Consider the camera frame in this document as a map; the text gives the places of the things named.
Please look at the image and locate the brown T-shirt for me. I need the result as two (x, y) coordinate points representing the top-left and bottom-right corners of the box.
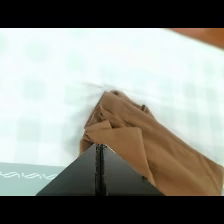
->
(79, 89), (224, 197)

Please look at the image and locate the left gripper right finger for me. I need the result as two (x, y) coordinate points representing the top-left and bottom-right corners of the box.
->
(99, 144), (164, 197)

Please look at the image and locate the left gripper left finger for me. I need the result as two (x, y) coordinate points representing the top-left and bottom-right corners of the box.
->
(35, 143), (100, 197)

